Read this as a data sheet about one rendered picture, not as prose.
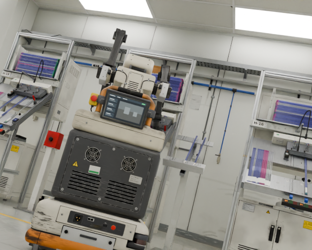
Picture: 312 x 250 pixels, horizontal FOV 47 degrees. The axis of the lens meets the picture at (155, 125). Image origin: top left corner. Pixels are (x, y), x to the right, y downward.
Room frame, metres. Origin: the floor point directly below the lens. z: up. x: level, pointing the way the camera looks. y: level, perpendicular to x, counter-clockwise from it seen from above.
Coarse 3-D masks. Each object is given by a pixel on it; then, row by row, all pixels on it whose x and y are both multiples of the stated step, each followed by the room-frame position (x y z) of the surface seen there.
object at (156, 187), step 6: (156, 180) 3.36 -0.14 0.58; (156, 186) 3.41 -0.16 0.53; (168, 186) 3.95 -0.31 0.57; (156, 192) 3.48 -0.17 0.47; (150, 198) 3.36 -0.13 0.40; (156, 198) 3.54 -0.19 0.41; (162, 198) 3.82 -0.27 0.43; (150, 204) 3.36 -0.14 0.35; (162, 204) 3.89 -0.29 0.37; (162, 210) 3.96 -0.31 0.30; (150, 216) 3.49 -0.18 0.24; (150, 222) 3.55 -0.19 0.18; (156, 222) 3.82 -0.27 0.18; (156, 228) 3.90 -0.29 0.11
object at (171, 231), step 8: (184, 176) 3.11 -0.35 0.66; (184, 184) 3.11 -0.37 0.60; (184, 192) 3.12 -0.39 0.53; (176, 200) 3.11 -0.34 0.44; (176, 208) 3.11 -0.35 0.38; (176, 216) 3.11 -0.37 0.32; (176, 224) 3.11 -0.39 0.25; (168, 232) 3.11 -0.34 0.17; (168, 240) 3.11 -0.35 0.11; (152, 248) 3.17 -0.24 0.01; (168, 248) 3.11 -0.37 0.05
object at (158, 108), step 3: (159, 72) 2.93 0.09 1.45; (159, 75) 2.93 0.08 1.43; (159, 78) 2.94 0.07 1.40; (168, 78) 2.94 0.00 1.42; (168, 81) 2.95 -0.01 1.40; (159, 102) 3.05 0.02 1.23; (156, 105) 3.09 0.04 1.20; (159, 105) 3.07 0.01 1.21; (156, 108) 3.09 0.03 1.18; (159, 108) 3.08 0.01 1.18; (156, 111) 3.10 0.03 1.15; (159, 111) 3.10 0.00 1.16; (156, 114) 3.13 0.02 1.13; (159, 114) 3.13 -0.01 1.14; (156, 117) 3.13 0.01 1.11; (159, 117) 3.13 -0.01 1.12
